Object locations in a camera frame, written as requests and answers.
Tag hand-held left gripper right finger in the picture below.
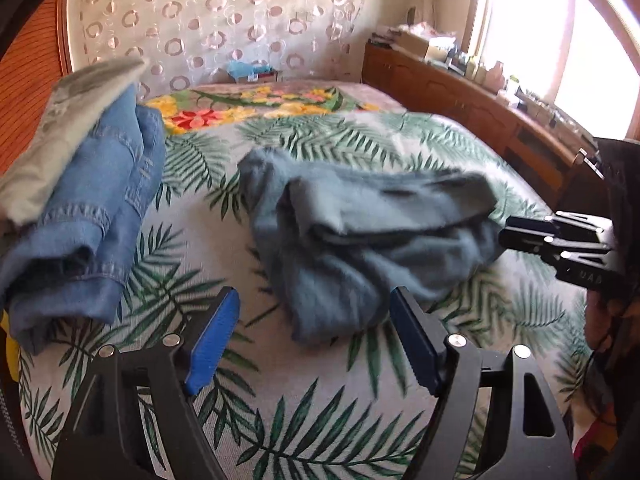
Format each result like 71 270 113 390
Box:
389 286 577 480

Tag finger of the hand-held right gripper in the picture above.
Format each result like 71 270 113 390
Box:
499 211 612 253
542 246 617 290

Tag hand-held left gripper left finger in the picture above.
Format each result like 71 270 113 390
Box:
50 286 242 480

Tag grey-blue pants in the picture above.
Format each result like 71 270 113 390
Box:
237 147 503 346

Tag folded olive green pants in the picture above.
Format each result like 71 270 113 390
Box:
0 57 151 228

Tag person's right hand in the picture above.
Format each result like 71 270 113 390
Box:
584 286 625 350

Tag leaf print blanket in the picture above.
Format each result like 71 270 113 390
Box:
17 110 591 480

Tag person's dark clothing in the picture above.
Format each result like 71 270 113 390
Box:
572 305 640 480

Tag brown wooden cabinet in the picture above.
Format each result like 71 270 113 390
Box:
361 42 601 211

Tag group of small bottles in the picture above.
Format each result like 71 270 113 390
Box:
466 54 507 92

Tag bright window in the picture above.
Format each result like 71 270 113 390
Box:
465 0 640 142

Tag folded blue denim jeans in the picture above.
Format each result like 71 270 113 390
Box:
0 82 167 356

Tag yellow pillow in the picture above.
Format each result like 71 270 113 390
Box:
0 310 21 383

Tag white cardboard box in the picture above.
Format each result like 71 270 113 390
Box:
399 29 452 59

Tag blue tissue pack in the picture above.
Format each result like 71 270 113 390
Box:
226 58 279 84

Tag orange wooden headboard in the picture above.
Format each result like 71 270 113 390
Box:
0 0 73 176

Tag circle pattern curtain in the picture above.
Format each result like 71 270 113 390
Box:
65 0 481 102

